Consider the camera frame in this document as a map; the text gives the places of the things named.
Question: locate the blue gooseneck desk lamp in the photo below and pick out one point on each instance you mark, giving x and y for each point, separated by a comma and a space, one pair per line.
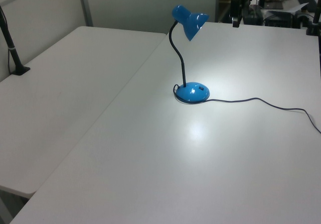
191, 93

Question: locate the white paper sheet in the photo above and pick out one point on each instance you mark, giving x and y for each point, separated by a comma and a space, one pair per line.
296, 8

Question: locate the black pole with table clamp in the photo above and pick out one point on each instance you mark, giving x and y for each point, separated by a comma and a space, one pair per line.
316, 13

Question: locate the black camera mount with clamp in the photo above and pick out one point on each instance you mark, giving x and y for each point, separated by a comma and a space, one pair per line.
234, 8

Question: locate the grey metal partition post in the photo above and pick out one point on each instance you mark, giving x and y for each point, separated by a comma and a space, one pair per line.
85, 5

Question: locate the black camera pole with base plate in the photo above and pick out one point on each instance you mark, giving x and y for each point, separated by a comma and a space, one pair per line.
12, 53

